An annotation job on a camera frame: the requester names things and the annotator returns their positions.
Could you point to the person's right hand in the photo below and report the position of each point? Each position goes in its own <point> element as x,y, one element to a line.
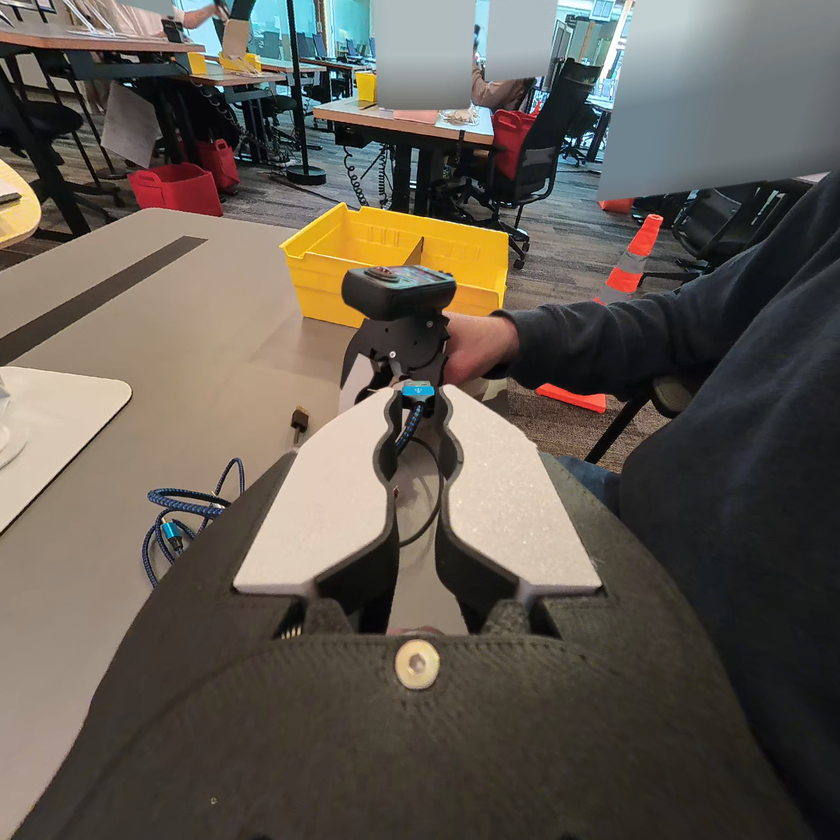
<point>479,348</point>

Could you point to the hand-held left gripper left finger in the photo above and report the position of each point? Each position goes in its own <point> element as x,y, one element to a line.
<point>322,525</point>

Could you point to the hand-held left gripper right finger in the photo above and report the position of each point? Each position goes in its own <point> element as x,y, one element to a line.
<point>519,525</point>

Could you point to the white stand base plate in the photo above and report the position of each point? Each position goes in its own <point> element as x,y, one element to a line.
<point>53,433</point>

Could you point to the black chair with red jacket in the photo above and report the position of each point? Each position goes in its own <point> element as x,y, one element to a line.
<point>525,171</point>

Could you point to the black office chair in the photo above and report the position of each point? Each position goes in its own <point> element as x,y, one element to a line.
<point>735,217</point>

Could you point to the person's right forearm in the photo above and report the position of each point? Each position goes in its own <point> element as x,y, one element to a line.
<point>630,328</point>

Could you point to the yellow plastic bin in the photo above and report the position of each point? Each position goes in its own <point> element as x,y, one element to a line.
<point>394,256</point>
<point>365,88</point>

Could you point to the long wooden desk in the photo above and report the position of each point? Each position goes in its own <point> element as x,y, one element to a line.
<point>79,40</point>

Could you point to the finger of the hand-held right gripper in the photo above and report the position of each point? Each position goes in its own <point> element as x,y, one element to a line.
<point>357,383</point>

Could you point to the black chair armrest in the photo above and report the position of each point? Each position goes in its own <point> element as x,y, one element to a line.
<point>617,427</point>

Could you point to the red plastic tub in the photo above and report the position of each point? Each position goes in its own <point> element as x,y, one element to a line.
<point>177,190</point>

